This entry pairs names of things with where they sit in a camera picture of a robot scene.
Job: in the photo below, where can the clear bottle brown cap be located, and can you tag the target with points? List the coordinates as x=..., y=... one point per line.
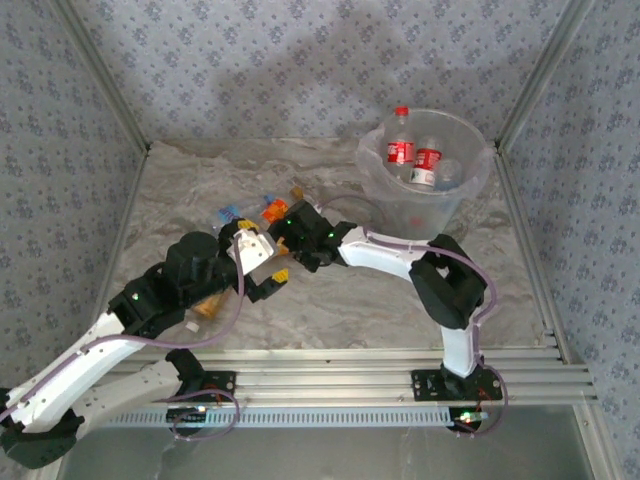
x=297, y=192

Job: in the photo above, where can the orange label bottle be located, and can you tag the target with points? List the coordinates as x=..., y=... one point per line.
x=275, y=212

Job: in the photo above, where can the brown tea bottle red label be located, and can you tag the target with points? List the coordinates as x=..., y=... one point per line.
x=210, y=306

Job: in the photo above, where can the red label cola bottle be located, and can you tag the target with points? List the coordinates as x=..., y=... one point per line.
x=400, y=150

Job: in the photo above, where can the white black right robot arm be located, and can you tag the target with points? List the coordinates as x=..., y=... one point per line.
x=450, y=285

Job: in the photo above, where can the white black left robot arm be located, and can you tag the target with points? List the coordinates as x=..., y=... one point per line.
x=75, y=360

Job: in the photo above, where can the clear plastic bin liner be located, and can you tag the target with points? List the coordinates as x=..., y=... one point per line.
x=367, y=160

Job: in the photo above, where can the translucent plastic bin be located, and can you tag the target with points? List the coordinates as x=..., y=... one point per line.
x=470, y=150

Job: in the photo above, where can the thin aluminium table edge beam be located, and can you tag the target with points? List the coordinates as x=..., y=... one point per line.
x=320, y=356

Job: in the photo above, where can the wide aluminium slotted beam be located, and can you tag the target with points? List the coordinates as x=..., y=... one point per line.
x=320, y=385

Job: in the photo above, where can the small controller board with LED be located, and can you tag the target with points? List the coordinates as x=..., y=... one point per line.
x=187, y=414
x=467, y=417

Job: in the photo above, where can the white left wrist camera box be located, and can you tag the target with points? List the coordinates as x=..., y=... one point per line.
x=252, y=252

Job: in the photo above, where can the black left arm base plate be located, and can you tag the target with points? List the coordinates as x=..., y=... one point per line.
x=222, y=382

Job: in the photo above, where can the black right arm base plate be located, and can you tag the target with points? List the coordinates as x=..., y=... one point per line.
x=425, y=387

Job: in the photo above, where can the aluminium frame post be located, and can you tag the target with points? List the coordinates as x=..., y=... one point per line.
x=545, y=70
x=100, y=75

